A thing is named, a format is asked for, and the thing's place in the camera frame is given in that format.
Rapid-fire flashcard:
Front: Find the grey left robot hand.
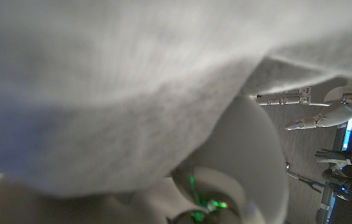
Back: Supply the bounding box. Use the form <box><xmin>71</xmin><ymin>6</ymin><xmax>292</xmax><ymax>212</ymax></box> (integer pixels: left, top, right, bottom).
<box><xmin>255</xmin><ymin>77</ymin><xmax>352</xmax><ymax>131</ymax></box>

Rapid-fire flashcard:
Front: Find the person hand in black glove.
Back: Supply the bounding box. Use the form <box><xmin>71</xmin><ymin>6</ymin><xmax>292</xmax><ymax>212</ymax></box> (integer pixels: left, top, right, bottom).
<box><xmin>315</xmin><ymin>148</ymin><xmax>352</xmax><ymax>167</ymax></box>
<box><xmin>321</xmin><ymin>167</ymin><xmax>352</xmax><ymax>197</ymax></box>

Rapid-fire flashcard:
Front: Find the grey shirt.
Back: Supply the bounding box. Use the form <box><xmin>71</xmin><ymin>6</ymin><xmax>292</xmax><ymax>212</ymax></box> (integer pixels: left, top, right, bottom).
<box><xmin>0</xmin><ymin>0</ymin><xmax>352</xmax><ymax>197</ymax></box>

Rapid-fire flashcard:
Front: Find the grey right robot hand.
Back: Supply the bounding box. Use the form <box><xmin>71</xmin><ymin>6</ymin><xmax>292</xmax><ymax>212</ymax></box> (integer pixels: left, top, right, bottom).
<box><xmin>0</xmin><ymin>96</ymin><xmax>290</xmax><ymax>224</ymax></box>

